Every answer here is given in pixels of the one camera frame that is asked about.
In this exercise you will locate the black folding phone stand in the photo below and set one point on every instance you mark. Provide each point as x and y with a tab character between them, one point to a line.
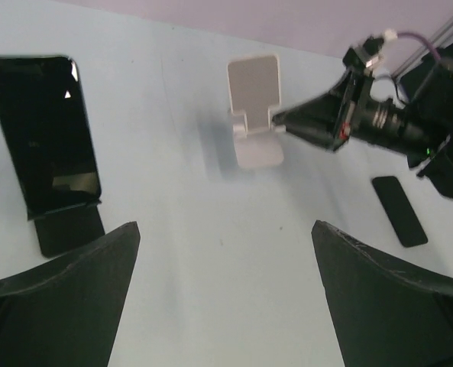
64	230

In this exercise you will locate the white folding phone stand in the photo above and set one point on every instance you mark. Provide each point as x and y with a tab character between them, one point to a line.
254	92

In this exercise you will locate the dark phone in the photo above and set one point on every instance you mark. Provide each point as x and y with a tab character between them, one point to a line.
46	129

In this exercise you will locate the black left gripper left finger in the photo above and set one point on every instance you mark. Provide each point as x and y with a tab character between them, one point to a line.
66	311

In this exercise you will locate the aluminium corner frame post right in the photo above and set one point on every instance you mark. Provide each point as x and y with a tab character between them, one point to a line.
442	37

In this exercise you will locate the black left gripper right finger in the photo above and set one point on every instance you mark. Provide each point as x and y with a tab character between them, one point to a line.
385	311

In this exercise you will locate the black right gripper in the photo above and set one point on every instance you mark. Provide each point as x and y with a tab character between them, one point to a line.
422	130

